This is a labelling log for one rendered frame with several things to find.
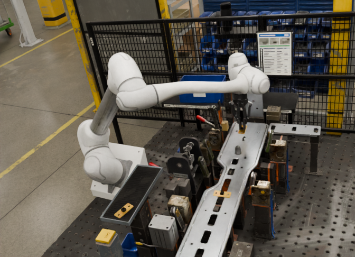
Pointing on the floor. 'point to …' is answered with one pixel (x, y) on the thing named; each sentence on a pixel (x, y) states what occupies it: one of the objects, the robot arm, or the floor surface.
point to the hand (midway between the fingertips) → (242, 123)
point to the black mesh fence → (224, 60)
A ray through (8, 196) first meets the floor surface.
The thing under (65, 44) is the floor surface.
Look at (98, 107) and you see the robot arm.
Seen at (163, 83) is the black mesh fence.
